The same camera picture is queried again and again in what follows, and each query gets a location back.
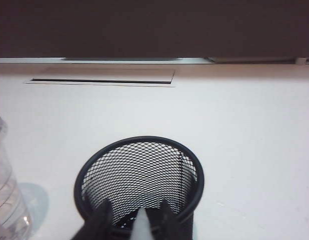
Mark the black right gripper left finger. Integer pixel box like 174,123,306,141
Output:
71,199,114,240

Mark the brown fabric desk divider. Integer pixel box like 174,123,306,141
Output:
0,0,309,60

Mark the medium clear cup with label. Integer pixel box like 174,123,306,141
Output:
0,113,33,240

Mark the white paper straw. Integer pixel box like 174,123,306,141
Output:
130,206,155,240

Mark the black mesh pen holder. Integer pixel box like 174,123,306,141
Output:
73,135,205,240

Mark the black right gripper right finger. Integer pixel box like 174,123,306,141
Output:
149,199,194,240

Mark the white desk cable flap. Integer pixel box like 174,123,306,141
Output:
25,69,176,88

